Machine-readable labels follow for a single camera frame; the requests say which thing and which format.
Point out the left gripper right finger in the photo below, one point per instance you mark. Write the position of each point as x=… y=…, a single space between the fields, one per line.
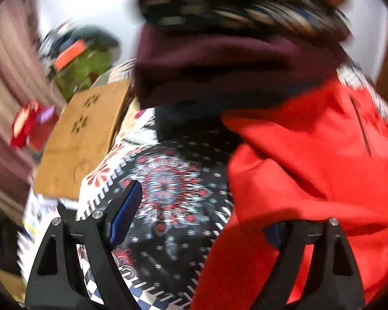
x=333 y=280

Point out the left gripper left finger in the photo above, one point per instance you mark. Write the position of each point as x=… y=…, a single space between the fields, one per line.
x=56 y=280

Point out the red garment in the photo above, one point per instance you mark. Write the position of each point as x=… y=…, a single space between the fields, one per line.
x=320 y=155

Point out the patchwork patterned bedspread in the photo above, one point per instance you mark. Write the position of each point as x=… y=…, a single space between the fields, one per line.
x=185 y=205

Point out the red plush toy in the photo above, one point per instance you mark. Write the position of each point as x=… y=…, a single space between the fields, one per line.
x=32 y=126

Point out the brown cardboard box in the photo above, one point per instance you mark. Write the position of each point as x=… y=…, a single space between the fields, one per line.
x=80 y=140

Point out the green storage box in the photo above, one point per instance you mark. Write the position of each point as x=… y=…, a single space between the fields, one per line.
x=81 y=73

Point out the striped pink curtain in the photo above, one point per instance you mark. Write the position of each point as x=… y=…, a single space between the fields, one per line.
x=22 y=79

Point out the orange box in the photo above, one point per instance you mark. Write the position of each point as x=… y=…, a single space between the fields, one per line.
x=69 y=54

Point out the maroon folded garment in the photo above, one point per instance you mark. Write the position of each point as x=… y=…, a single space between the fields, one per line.
x=172 y=68

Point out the dark patterned folded garment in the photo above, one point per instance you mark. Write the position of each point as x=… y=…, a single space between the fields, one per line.
x=308 y=18

